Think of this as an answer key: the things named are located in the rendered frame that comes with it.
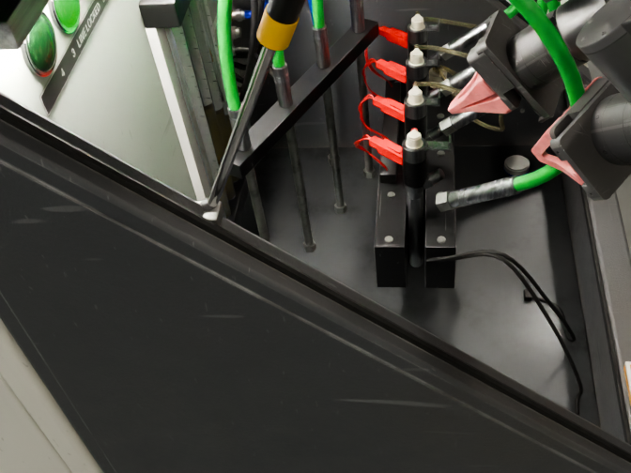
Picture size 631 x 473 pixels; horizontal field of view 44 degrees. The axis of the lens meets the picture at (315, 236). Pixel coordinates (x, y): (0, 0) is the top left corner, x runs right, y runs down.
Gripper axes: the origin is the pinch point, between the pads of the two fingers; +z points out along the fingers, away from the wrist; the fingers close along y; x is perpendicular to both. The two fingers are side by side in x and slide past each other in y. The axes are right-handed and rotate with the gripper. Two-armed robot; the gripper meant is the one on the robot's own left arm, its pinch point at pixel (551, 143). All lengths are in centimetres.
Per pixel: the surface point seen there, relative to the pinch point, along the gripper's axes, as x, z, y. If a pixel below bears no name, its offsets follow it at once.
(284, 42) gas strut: -22.9, -19.6, 20.9
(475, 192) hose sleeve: 0.8, 8.2, 5.1
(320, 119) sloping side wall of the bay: -9, 61, -6
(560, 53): -7.6, -7.7, -0.9
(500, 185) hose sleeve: 1.2, 5.4, 3.9
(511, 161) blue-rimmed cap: 15, 46, -20
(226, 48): -26.0, 19.5, 10.9
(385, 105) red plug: -8.2, 29.9, -3.1
